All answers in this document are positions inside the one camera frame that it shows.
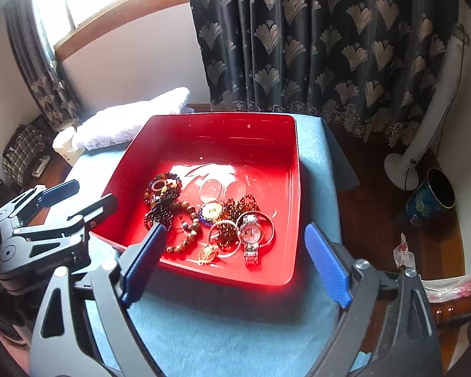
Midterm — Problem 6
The blue patterned bin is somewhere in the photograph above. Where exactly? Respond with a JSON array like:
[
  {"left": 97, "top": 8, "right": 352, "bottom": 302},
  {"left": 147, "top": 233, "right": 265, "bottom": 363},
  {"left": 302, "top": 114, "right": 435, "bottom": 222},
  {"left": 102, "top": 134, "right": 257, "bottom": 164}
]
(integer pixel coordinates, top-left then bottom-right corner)
[{"left": 405, "top": 167, "right": 456, "bottom": 227}]

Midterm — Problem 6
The silver wrist watch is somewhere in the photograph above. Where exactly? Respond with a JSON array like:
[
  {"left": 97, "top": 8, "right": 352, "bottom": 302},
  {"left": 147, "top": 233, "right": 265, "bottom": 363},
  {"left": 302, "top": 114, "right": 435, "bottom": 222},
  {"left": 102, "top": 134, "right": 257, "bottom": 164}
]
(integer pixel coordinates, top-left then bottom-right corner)
[{"left": 237, "top": 212, "right": 268, "bottom": 270}]

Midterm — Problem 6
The white plastic bag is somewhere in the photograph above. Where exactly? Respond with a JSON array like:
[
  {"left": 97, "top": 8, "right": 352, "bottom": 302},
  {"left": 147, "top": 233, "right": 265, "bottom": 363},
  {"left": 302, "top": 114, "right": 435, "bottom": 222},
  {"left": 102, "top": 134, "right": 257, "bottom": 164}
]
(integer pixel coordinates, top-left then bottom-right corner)
[{"left": 392, "top": 233, "right": 471, "bottom": 304}]

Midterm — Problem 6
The plaid bag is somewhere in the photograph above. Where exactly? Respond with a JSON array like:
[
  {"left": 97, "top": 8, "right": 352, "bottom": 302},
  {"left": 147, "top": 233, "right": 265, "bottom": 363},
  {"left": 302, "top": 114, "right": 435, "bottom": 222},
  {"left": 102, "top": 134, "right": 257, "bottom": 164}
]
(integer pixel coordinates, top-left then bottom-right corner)
[{"left": 2, "top": 123, "right": 52, "bottom": 184}]

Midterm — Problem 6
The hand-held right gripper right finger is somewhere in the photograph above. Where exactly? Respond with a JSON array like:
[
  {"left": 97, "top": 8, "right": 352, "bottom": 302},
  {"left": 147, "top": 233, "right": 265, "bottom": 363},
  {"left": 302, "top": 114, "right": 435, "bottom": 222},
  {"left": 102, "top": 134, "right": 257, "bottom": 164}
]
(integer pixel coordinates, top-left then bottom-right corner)
[{"left": 303, "top": 222, "right": 445, "bottom": 377}]

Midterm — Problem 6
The wooden chair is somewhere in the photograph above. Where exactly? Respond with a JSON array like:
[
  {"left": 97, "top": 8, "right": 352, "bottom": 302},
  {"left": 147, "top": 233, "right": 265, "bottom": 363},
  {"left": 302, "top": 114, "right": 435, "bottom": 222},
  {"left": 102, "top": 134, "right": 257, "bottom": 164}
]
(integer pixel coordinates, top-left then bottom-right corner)
[{"left": 426, "top": 275, "right": 471, "bottom": 362}]

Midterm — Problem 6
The amber bead bracelet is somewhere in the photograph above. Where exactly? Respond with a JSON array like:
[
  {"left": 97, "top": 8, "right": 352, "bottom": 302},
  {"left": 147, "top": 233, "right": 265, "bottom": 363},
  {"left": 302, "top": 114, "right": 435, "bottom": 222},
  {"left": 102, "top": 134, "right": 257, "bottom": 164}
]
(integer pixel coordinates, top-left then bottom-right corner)
[{"left": 148, "top": 170, "right": 182, "bottom": 200}]

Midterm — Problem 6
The white lace pillow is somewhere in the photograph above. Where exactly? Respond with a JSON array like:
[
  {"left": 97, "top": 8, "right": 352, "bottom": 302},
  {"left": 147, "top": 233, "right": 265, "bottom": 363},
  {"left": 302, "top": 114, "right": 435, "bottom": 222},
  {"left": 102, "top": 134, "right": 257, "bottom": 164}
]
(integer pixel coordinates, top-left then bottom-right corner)
[{"left": 73, "top": 86, "right": 192, "bottom": 152}]

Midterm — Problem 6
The blue towel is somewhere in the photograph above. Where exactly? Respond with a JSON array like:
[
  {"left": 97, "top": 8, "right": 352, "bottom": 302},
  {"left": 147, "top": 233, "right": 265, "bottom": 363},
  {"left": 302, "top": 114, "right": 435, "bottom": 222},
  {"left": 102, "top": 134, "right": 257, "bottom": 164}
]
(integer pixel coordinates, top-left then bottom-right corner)
[{"left": 65, "top": 114, "right": 373, "bottom": 377}]

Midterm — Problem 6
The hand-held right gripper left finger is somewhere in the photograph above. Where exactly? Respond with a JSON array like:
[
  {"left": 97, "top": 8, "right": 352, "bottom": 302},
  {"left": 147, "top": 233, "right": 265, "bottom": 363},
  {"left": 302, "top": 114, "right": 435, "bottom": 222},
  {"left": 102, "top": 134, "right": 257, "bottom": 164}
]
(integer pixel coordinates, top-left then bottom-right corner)
[{"left": 29, "top": 222, "right": 168, "bottom": 377}]

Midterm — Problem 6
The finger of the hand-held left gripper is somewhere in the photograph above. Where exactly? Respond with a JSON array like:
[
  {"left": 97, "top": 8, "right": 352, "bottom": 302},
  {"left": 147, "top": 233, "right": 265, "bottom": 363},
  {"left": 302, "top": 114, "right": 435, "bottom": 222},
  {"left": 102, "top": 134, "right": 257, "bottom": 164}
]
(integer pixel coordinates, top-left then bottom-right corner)
[
  {"left": 21, "top": 193, "right": 119, "bottom": 245},
  {"left": 0, "top": 179, "right": 81, "bottom": 225}
]

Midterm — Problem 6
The purple and gold pendant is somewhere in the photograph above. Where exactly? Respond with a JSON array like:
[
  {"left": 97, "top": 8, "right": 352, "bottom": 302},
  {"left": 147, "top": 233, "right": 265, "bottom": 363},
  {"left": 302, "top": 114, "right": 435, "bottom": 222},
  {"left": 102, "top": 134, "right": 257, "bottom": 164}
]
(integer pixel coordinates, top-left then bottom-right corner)
[{"left": 198, "top": 201, "right": 225, "bottom": 227}]

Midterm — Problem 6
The red metal box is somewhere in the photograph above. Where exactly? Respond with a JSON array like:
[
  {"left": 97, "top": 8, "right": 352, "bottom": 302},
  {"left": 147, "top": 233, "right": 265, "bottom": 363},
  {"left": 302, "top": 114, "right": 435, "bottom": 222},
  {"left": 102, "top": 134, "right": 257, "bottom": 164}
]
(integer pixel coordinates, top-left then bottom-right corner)
[{"left": 89, "top": 113, "right": 302, "bottom": 287}]

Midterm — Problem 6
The white tower fan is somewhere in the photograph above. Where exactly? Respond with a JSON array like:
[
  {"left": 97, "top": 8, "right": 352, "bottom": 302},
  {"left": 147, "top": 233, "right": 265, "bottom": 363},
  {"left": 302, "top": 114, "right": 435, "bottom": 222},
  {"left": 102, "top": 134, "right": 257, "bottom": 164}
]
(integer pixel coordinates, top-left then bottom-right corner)
[{"left": 384, "top": 25, "right": 470, "bottom": 194}]

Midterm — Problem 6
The black bead bracelet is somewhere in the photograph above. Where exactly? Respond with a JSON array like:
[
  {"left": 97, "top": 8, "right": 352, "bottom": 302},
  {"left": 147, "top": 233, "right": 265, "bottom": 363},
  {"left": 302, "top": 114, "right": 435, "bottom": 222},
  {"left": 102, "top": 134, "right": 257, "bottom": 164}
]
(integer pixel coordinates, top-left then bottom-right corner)
[{"left": 143, "top": 200, "right": 182, "bottom": 232}]

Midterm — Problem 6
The multicolour bead bracelet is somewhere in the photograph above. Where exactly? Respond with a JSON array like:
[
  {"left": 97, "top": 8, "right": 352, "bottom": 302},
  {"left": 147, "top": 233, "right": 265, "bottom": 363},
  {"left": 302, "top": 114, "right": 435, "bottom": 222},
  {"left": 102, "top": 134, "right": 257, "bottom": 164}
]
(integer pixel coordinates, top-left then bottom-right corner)
[{"left": 143, "top": 181, "right": 169, "bottom": 215}]

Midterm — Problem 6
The brown stone bead bracelet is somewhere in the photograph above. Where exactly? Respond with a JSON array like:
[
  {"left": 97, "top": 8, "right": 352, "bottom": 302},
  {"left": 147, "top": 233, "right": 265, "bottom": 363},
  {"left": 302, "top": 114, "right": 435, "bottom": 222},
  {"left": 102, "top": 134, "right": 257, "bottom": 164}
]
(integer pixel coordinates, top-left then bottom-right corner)
[{"left": 165, "top": 200, "right": 203, "bottom": 254}]

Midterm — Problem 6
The thick silver bangle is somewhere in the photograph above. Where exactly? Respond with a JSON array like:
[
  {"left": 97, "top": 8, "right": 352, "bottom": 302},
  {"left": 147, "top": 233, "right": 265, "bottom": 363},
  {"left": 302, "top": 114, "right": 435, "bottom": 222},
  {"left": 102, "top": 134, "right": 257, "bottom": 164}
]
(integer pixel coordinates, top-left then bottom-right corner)
[{"left": 208, "top": 220, "right": 243, "bottom": 259}]

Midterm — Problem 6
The sparkly brown bead necklace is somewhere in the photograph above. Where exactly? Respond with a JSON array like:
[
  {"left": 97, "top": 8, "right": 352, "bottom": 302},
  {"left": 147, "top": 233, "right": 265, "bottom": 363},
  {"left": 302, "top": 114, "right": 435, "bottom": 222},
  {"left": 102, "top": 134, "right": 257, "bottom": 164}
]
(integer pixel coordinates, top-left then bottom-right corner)
[{"left": 219, "top": 195, "right": 260, "bottom": 244}]

